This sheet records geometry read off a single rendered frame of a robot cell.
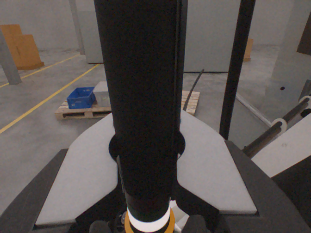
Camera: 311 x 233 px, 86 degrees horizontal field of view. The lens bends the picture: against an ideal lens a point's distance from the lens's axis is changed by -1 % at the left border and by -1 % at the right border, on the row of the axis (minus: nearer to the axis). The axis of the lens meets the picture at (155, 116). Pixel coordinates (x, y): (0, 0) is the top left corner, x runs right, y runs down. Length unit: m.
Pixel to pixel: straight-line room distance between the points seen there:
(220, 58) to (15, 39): 7.34
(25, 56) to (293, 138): 8.34
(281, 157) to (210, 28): 5.41
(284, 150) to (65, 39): 13.85
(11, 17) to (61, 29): 3.30
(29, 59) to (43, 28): 6.50
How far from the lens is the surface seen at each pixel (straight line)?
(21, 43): 8.37
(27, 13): 15.07
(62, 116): 3.47
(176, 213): 0.20
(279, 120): 0.39
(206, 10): 5.75
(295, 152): 0.52
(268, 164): 0.53
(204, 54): 5.84
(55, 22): 14.15
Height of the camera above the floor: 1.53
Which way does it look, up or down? 29 degrees down
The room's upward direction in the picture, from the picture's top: 1 degrees counter-clockwise
